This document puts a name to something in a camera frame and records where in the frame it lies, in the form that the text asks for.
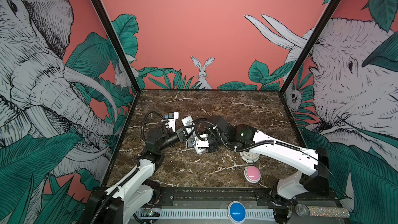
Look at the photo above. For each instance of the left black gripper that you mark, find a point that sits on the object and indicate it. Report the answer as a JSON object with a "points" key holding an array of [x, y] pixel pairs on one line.
{"points": [[180, 136]]}

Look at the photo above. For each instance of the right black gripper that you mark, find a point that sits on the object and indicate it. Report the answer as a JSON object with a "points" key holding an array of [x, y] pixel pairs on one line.
{"points": [[212, 150]]}

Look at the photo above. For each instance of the white remote control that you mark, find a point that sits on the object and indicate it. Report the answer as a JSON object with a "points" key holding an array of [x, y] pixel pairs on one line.
{"points": [[188, 121]]}

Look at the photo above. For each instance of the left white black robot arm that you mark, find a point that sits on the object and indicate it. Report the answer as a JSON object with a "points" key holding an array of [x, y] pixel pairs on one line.
{"points": [[118, 203]]}

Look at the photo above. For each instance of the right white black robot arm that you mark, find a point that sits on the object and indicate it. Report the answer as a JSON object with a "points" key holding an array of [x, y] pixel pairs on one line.
{"points": [[312, 166]]}

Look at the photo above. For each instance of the white round alarm clock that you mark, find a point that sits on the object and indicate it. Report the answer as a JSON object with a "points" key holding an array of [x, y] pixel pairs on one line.
{"points": [[249, 157]]}

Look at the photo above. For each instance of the pink round push button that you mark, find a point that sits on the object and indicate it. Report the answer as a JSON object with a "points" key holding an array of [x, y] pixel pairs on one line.
{"points": [[252, 174]]}

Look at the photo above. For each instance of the small green circuit board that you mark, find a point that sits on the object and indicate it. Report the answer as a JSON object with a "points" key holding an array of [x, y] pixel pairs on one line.
{"points": [[151, 213]]}

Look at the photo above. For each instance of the blue round push button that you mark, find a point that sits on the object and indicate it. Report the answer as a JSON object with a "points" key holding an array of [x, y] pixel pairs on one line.
{"points": [[236, 212]]}

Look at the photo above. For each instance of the glittery silver microphone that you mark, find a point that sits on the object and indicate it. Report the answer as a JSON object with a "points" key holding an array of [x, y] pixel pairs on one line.
{"points": [[321, 211]]}

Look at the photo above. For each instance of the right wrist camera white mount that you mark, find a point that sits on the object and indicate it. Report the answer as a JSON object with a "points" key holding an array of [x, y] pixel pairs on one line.
{"points": [[194, 141]]}

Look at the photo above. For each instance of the black front mounting rail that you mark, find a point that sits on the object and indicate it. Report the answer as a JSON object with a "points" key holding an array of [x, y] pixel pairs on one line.
{"points": [[259, 197]]}

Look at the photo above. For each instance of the white slotted cable duct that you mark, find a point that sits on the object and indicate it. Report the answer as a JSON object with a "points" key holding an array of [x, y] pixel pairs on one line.
{"points": [[196, 213]]}

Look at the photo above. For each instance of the left black frame post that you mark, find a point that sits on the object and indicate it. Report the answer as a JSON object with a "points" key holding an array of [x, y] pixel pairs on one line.
{"points": [[110, 31]]}

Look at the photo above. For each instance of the black frame post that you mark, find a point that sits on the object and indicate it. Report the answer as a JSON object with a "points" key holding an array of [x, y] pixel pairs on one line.
{"points": [[110, 31], [326, 15]]}

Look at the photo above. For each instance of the right black frame post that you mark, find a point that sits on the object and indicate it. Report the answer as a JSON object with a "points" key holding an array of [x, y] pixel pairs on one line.
{"points": [[326, 15]]}

